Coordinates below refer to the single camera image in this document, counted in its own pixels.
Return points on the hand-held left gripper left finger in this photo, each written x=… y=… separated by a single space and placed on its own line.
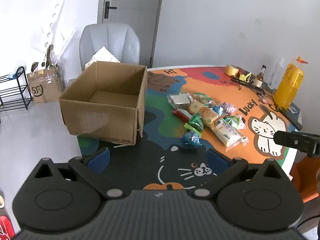
x=98 y=161

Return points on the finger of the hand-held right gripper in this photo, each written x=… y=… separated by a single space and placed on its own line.
x=292 y=140

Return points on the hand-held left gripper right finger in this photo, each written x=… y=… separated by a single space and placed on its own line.
x=217 y=160

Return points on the pile of assorted snacks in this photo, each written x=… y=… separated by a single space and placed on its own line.
x=225 y=132

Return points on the large cardboard box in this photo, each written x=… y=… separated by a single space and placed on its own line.
x=100 y=120

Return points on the green snack packet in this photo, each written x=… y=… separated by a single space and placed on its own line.
x=193 y=125

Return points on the pink snack packet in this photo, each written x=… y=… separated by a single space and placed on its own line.
x=228 y=107

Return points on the red snack packet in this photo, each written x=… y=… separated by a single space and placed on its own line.
x=182 y=116

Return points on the clear green-topped snack packet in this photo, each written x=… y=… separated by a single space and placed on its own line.
x=203 y=98

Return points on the silver snack packet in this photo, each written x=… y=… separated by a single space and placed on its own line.
x=178 y=100

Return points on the colourful cartoon table mat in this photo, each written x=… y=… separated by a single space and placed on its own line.
x=220 y=140

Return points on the black flat device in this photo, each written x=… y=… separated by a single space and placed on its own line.
x=291 y=118

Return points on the small white blue packet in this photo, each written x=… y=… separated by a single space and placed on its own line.
x=293 y=109

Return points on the orange chair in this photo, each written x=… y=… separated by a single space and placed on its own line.
x=306 y=180

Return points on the small pink object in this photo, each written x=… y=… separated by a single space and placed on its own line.
x=263 y=101

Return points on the tall yellow plastic package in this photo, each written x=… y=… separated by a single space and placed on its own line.
x=290 y=87

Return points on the white plastic bottle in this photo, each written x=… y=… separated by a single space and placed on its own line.
x=276 y=75

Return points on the small glass bottle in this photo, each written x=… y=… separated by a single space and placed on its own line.
x=260 y=80

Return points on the black tool with yellow part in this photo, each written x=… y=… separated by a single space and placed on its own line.
x=246 y=83

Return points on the small yellow toy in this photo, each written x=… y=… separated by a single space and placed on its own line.
x=245 y=77

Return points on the small printed cardboard box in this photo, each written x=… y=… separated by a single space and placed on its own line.
x=45 y=92

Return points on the yellow tape roll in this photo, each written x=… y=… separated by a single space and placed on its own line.
x=231 y=70

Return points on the black shoe rack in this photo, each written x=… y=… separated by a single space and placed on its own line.
x=26 y=92

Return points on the dotted white pillow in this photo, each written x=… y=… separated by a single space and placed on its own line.
x=102 y=55

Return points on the clear plastic wrap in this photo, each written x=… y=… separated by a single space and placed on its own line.
x=53 y=62

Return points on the red object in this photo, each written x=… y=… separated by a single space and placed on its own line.
x=5 y=227

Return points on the blue white bag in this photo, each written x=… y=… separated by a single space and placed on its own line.
x=12 y=76

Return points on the grey chair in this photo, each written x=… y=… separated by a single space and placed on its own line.
x=110 y=40

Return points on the white foam sheet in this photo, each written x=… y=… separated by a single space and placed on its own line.
x=67 y=37

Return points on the white foam board with holes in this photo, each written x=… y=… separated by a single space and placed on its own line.
x=50 y=22

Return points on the grey door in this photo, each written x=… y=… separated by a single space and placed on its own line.
x=132 y=17

